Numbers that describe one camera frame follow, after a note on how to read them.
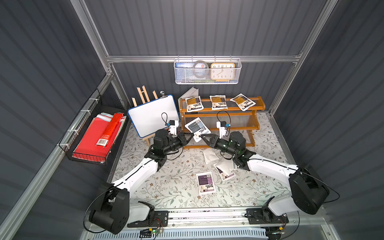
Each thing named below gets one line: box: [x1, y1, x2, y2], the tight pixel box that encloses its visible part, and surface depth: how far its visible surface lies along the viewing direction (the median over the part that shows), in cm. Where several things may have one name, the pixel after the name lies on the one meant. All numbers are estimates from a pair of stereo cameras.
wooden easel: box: [131, 85, 159, 147], surface depth 90 cm
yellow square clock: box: [210, 63, 236, 82], surface depth 90 cm
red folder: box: [72, 112, 126, 162], surface depth 72 cm
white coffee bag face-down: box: [200, 148, 219, 164], surface depth 96 cm
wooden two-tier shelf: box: [179, 96, 266, 149], surface depth 82 cm
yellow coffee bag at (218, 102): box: [209, 95, 228, 111], surface depth 86 cm
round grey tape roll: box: [192, 60, 210, 79], surface depth 89 cm
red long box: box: [96, 113, 123, 147], surface depth 74 cm
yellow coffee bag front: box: [229, 93, 257, 112], surface depth 86 cm
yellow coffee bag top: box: [185, 96, 205, 113], surface depth 84 cm
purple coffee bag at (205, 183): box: [196, 171, 216, 196], surface depth 86 cm
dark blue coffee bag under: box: [184, 117, 212, 143], surface depth 81 cm
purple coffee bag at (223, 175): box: [214, 165, 235, 181], surface depth 88 cm
